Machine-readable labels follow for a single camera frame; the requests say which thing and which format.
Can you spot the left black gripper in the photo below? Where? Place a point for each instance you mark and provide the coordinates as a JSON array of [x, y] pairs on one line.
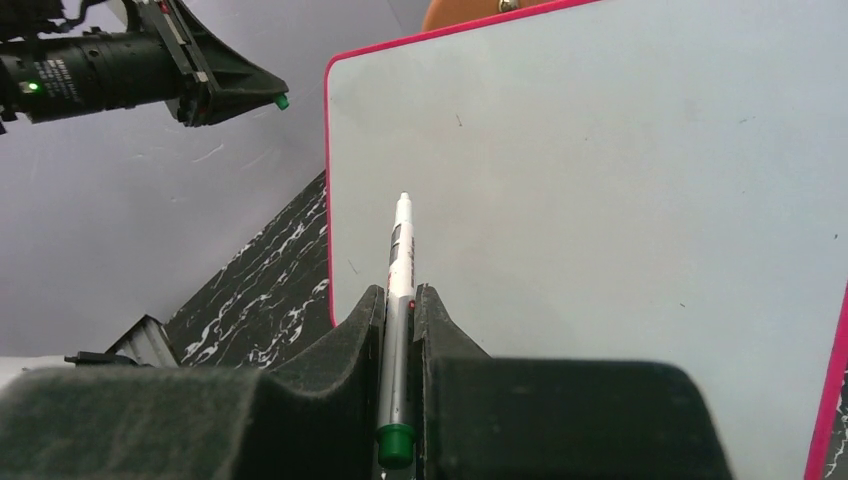
[[208, 81]]

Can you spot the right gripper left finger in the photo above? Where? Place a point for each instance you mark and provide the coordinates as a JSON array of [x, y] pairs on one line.
[[311, 418]]

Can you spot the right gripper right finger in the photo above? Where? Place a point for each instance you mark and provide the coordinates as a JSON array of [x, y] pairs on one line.
[[483, 417]]

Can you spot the green marker cap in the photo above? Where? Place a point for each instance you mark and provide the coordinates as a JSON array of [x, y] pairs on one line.
[[282, 102]]

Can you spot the white green whiteboard marker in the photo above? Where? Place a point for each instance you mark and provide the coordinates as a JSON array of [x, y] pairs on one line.
[[395, 434]]

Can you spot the pink framed whiteboard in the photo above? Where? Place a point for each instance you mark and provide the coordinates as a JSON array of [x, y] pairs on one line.
[[653, 180]]

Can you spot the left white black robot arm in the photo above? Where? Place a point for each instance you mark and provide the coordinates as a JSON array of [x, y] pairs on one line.
[[48, 74]]

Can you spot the cream cylindrical drawer box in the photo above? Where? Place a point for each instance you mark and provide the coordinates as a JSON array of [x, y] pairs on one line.
[[445, 13]]

